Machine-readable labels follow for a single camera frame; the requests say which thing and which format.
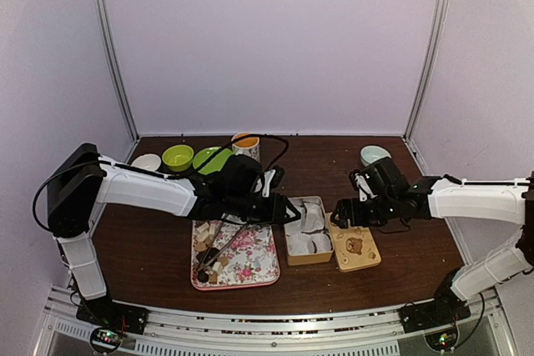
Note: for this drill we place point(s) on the floral rectangular tray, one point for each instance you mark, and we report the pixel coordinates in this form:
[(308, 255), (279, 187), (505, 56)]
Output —
[(250, 261)]

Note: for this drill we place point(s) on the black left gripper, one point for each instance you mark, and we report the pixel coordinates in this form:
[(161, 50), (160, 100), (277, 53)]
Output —
[(277, 211)]

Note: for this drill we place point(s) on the green plastic bowl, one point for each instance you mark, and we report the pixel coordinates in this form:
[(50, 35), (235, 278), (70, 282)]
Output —
[(178, 158)]

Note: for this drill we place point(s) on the pale blue ceramic bowl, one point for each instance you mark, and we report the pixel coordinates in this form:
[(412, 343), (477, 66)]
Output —
[(372, 153)]

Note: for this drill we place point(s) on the left aluminium frame post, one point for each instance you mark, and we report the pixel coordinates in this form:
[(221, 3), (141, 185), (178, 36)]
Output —
[(111, 56)]

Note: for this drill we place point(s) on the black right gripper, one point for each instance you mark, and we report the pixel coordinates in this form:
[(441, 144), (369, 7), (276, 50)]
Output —
[(356, 220)]

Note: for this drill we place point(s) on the metal tongs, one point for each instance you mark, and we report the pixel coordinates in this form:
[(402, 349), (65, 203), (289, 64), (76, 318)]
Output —
[(202, 265)]

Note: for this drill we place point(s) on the beige bear tin box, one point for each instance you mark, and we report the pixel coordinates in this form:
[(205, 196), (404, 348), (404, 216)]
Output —
[(308, 238)]

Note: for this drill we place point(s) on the right aluminium frame post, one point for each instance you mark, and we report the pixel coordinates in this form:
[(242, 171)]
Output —
[(437, 26)]

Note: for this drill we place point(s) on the white chocolate cube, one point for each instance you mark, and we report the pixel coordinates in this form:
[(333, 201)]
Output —
[(218, 267)]

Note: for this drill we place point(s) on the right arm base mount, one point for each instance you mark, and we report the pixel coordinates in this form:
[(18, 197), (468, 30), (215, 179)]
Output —
[(422, 316)]

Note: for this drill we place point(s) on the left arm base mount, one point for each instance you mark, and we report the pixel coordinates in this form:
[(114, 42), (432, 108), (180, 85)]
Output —
[(123, 318)]

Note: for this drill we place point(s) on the white black bowl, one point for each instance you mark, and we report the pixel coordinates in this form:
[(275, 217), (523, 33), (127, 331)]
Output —
[(147, 163)]

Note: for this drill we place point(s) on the white mug orange inside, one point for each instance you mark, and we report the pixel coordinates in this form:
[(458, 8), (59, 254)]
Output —
[(246, 144)]

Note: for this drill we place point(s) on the aluminium frame post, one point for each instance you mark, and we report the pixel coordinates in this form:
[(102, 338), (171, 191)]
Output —
[(111, 56), (437, 26)]

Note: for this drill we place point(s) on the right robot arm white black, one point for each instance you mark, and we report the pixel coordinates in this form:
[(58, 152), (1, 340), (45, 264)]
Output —
[(492, 221)]

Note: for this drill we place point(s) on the dark round chocolate front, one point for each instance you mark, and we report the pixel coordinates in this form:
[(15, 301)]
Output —
[(203, 277)]

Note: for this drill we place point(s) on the beige bear tin lid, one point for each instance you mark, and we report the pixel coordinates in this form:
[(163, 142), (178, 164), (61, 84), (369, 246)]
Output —
[(354, 248)]

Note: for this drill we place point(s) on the aluminium front rail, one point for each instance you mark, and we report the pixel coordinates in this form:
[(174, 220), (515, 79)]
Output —
[(375, 331)]

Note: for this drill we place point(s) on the green plastic plate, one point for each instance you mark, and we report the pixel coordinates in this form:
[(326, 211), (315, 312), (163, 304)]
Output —
[(205, 162)]

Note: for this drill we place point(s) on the dark round chocolate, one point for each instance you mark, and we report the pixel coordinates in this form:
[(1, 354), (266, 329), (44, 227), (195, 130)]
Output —
[(210, 253), (203, 277)]

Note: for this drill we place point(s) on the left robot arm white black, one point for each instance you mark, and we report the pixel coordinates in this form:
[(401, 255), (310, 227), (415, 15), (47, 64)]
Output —
[(241, 191)]

